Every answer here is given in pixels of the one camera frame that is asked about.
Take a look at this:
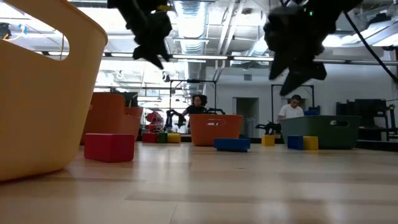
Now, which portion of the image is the large orange plastic bin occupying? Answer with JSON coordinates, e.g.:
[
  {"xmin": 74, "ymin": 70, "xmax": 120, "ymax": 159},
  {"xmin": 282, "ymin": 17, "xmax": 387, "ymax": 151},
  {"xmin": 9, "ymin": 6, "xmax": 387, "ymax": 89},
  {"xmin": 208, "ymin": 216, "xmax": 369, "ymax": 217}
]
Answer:
[{"xmin": 80, "ymin": 92, "xmax": 144, "ymax": 146}]

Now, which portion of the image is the red rectangular block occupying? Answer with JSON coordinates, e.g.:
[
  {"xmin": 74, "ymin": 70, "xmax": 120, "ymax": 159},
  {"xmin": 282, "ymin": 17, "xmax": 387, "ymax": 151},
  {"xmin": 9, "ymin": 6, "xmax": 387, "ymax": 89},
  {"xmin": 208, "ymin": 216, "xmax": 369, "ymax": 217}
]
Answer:
[{"xmin": 83, "ymin": 133, "xmax": 136, "ymax": 163}]

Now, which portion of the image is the black aluminium table frame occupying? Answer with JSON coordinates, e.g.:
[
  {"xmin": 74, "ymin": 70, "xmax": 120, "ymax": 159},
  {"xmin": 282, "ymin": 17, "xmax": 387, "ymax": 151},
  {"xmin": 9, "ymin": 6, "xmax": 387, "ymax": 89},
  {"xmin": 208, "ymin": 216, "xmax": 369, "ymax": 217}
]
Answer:
[{"xmin": 136, "ymin": 133, "xmax": 398, "ymax": 152}]

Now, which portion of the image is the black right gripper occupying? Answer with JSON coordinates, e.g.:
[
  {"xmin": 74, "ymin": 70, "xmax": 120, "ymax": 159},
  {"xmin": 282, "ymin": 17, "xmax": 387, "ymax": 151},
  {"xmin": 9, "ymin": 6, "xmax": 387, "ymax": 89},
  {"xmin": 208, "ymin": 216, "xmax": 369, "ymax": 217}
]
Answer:
[{"xmin": 264, "ymin": 4, "xmax": 327, "ymax": 96}]

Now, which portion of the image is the person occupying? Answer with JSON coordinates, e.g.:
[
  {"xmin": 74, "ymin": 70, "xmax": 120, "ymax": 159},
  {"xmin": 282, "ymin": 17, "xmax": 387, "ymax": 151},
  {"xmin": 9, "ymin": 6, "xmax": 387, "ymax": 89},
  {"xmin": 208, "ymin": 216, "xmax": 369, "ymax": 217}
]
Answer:
[
  {"xmin": 182, "ymin": 94, "xmax": 208, "ymax": 116},
  {"xmin": 276, "ymin": 94, "xmax": 305, "ymax": 123}
]

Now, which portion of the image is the white wire rack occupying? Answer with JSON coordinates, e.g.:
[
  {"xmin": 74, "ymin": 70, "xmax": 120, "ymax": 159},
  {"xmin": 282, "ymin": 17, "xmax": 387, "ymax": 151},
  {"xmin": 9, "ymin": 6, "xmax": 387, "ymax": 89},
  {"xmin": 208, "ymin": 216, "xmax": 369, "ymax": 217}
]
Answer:
[{"xmin": 244, "ymin": 117, "xmax": 259, "ymax": 138}]

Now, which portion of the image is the black shelf unit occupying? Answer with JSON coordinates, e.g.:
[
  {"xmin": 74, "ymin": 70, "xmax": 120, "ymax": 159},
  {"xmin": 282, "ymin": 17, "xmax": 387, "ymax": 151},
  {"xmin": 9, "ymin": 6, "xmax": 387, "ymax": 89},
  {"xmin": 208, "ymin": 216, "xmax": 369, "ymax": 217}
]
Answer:
[{"xmin": 335, "ymin": 98, "xmax": 398, "ymax": 141}]

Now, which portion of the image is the yellow cube block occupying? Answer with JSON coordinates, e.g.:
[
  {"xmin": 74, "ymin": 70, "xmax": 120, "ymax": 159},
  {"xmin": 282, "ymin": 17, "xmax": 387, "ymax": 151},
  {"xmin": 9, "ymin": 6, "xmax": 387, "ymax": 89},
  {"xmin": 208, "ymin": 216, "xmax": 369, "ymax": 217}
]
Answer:
[{"xmin": 261, "ymin": 134, "xmax": 276, "ymax": 147}]

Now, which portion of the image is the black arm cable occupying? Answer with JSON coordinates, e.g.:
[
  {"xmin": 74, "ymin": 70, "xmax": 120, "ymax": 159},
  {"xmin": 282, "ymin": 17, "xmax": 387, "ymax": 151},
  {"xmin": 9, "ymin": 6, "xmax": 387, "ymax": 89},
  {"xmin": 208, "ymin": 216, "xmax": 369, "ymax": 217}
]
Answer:
[{"xmin": 343, "ymin": 11, "xmax": 398, "ymax": 82}]

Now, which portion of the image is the teal plastic bin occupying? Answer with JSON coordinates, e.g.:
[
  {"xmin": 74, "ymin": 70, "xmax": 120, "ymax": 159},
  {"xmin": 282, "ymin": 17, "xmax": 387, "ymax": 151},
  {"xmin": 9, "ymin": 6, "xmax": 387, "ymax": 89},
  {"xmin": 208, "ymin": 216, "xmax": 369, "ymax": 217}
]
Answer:
[{"xmin": 279, "ymin": 115, "xmax": 362, "ymax": 150}]

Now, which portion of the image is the blue long block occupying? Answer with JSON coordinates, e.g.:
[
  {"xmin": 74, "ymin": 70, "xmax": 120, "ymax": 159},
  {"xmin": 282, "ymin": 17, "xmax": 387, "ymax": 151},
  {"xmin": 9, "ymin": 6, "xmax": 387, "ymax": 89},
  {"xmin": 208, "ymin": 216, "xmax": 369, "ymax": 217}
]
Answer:
[{"xmin": 287, "ymin": 134, "xmax": 305, "ymax": 151}]

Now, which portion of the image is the small orange plastic bin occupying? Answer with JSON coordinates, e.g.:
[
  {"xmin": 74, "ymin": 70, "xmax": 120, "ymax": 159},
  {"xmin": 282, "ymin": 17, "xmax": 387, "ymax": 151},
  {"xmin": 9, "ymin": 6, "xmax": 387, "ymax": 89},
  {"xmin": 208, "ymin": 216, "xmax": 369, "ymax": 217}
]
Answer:
[{"xmin": 188, "ymin": 113, "xmax": 244, "ymax": 147}]

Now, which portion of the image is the yellow plastic bin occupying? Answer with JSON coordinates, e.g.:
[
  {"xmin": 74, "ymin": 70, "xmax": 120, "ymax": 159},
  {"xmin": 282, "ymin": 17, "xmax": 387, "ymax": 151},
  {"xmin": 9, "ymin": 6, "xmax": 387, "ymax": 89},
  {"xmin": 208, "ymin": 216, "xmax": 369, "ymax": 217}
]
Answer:
[{"xmin": 0, "ymin": 0, "xmax": 109, "ymax": 182}]

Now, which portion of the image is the red background object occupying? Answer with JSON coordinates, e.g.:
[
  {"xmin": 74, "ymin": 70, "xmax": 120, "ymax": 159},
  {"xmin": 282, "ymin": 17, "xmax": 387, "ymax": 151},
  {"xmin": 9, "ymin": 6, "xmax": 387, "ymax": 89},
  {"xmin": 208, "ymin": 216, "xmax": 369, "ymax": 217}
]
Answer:
[{"xmin": 145, "ymin": 111, "xmax": 165, "ymax": 133}]

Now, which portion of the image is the black background robot gripper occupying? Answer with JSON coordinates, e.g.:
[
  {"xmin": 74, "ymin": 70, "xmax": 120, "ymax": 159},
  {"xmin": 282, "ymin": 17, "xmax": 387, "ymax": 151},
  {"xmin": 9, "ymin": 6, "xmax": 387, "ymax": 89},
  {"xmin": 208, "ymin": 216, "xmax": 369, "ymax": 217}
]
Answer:
[{"xmin": 255, "ymin": 121, "xmax": 282, "ymax": 135}]

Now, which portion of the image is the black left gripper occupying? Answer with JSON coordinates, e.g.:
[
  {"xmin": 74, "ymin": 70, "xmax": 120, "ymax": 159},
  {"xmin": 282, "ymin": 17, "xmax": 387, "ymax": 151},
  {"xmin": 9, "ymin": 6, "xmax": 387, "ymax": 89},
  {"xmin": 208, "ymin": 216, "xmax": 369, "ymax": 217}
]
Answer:
[{"xmin": 107, "ymin": 0, "xmax": 174, "ymax": 70}]

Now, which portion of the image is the blue studded brick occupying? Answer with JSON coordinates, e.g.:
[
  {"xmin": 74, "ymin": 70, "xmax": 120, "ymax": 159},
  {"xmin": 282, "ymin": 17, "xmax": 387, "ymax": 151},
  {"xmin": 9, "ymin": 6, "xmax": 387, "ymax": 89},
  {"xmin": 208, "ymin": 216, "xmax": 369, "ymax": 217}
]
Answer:
[{"xmin": 213, "ymin": 138, "xmax": 251, "ymax": 153}]

